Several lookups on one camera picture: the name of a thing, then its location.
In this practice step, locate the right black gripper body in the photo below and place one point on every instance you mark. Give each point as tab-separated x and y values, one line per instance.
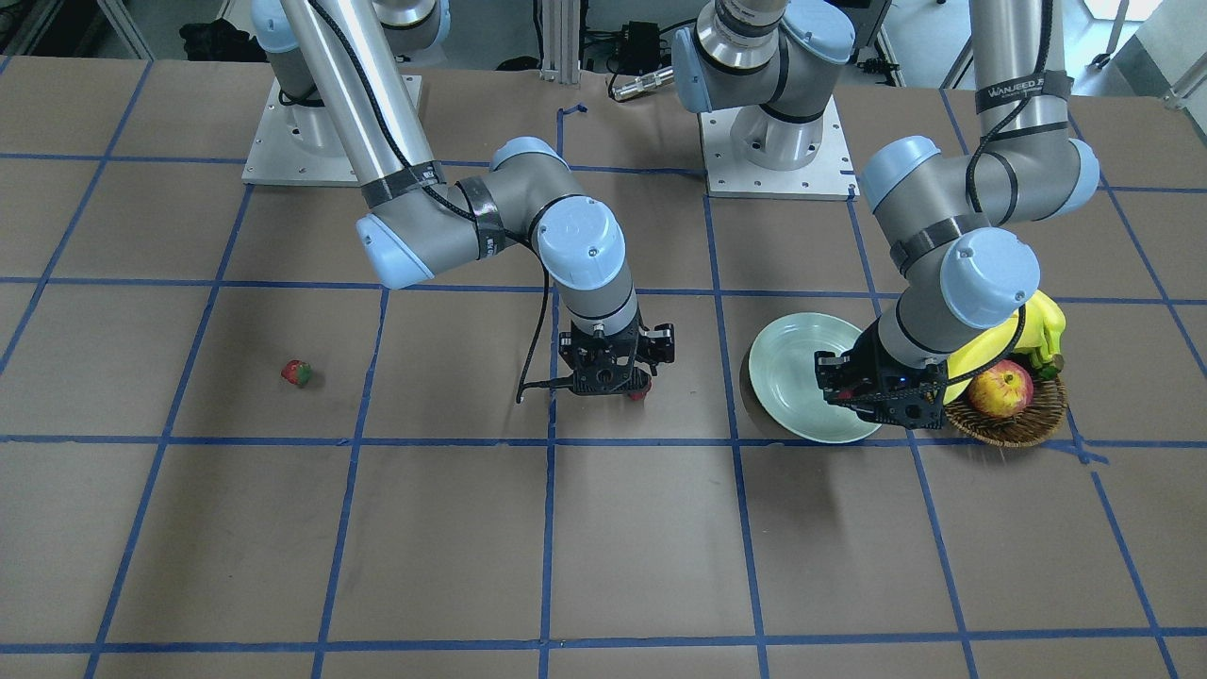
663	343

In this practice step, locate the aluminium frame post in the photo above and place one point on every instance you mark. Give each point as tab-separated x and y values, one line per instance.
561	26

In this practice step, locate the yellow banana bunch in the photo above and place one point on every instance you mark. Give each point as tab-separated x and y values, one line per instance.
1037	350

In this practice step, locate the black power adapter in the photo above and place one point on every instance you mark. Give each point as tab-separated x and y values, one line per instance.
638	48

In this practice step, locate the light green plate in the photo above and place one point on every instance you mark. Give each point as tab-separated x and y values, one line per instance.
782	373

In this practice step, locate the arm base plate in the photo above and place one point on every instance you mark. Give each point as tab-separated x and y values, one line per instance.
297	146
748	154

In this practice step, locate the red apple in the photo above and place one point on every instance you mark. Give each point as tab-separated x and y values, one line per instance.
1001	392

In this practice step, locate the strawberry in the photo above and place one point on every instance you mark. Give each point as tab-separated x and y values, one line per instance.
641	391
297	372

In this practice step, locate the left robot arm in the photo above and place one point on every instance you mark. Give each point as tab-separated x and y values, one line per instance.
776	63

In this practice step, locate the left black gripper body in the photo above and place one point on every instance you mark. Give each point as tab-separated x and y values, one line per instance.
864	364

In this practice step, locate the woven wicker basket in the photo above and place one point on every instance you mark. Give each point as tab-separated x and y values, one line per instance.
1035	424

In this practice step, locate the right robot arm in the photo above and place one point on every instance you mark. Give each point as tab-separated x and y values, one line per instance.
340	58

